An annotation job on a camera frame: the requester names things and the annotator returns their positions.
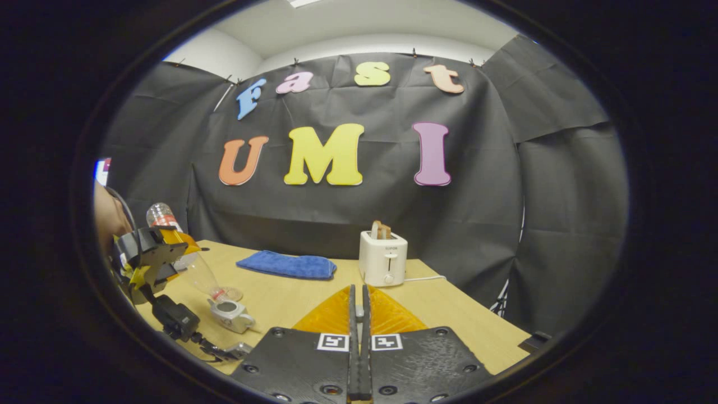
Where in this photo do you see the blue towel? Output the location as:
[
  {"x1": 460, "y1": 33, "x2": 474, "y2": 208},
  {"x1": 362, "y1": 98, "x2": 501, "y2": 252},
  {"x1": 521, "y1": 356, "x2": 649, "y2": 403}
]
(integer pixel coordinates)
[{"x1": 236, "y1": 250, "x2": 337, "y2": 280}]

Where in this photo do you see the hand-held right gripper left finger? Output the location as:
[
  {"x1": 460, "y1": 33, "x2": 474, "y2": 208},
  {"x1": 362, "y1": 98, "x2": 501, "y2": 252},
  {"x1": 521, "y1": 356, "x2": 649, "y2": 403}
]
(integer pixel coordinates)
[{"x1": 231, "y1": 284, "x2": 360, "y2": 404}]

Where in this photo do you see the white teacup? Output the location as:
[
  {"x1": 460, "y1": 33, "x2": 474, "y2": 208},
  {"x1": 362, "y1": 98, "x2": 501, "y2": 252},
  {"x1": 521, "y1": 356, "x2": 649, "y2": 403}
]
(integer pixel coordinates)
[{"x1": 209, "y1": 300, "x2": 256, "y2": 334}]

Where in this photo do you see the clear plastic water bottle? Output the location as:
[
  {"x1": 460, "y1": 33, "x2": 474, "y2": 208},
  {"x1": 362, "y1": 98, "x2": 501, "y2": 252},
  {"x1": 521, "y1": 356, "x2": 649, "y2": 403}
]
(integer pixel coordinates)
[{"x1": 146, "y1": 203, "x2": 243, "y2": 304}]

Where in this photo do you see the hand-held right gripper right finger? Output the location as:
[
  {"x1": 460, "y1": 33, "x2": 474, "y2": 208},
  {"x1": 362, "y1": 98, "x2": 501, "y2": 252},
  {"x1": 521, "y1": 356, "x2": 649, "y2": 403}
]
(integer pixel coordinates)
[{"x1": 362, "y1": 284, "x2": 494, "y2": 404}]

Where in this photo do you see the white toaster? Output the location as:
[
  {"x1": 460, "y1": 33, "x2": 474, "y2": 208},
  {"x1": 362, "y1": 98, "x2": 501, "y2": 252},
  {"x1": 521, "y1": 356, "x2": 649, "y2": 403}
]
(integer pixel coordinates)
[{"x1": 359, "y1": 230, "x2": 408, "y2": 287}]

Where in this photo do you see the black backdrop cloth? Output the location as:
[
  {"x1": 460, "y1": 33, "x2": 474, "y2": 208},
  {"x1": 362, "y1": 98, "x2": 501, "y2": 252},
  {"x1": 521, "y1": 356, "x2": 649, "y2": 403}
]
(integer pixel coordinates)
[{"x1": 98, "y1": 35, "x2": 629, "y2": 337}]

